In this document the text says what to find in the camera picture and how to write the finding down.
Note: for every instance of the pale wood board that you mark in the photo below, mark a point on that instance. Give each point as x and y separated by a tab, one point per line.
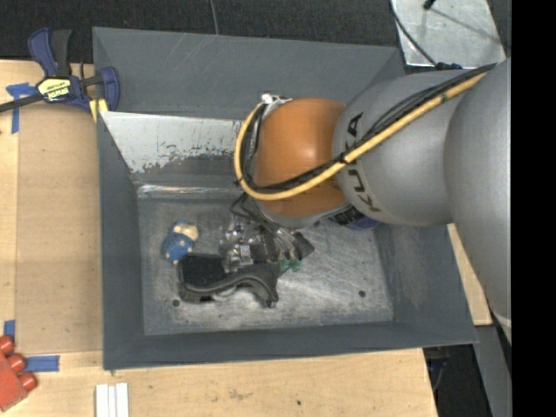
56	233

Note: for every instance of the blue toy figure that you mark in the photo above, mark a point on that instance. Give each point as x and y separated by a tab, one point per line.
179	241

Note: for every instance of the grey metal bin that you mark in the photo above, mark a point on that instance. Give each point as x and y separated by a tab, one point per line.
330	285

